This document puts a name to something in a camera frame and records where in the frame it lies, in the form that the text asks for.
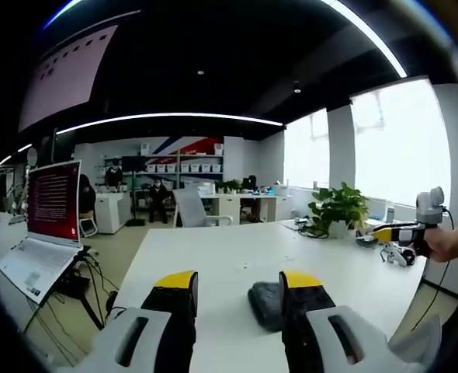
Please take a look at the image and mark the dark grey towel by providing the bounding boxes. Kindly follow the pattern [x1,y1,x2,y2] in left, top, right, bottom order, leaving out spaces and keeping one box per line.
[247,281,285,333]

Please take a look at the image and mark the person's right hand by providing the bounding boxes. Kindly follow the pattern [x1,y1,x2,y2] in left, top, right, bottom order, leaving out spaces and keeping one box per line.
[426,225,458,263]

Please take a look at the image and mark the grey bowl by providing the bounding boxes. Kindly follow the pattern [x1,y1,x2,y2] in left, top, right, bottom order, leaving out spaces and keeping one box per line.
[355,234,378,249]

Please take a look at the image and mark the white game controller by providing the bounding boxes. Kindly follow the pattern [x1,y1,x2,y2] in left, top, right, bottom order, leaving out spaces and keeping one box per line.
[379,243,416,267]

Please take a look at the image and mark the potted green plant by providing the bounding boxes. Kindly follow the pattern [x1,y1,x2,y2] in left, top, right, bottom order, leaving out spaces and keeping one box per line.
[308,181,370,239]

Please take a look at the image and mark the black laptop stand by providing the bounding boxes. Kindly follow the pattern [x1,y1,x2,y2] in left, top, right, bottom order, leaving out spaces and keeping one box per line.
[22,248,109,333]

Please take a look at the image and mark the white office chair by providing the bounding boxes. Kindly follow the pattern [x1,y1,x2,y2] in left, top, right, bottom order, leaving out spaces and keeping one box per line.
[172,188,233,228]

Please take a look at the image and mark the white cabinet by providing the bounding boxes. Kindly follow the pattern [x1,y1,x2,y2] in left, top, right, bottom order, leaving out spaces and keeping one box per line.
[95,190,132,235]

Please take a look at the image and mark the white desk with drawers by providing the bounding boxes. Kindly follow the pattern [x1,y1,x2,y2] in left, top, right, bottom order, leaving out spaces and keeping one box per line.
[197,192,292,225]

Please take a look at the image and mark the black monitor on stand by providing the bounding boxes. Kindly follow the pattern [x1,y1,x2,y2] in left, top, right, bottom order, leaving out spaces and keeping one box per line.
[120,155,147,227]

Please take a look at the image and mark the small green plants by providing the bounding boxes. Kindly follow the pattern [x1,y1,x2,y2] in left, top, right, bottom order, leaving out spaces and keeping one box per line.
[213,179,243,194]

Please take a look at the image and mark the white storage shelf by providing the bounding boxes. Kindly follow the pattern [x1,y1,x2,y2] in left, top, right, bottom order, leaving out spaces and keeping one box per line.
[101,153,225,191]

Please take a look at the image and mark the row of white storage bins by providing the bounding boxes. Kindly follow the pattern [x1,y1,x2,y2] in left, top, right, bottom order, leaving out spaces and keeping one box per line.
[146,162,224,174]

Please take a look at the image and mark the white laptop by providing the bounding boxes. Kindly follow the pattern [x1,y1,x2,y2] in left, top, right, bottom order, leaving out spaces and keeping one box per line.
[0,159,84,305]

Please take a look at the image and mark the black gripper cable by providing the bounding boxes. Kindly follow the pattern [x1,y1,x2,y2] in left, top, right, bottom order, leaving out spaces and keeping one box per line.
[410,206,456,331]

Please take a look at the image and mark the black cables under stand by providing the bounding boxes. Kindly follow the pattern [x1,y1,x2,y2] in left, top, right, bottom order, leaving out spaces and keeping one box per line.
[23,248,121,350]

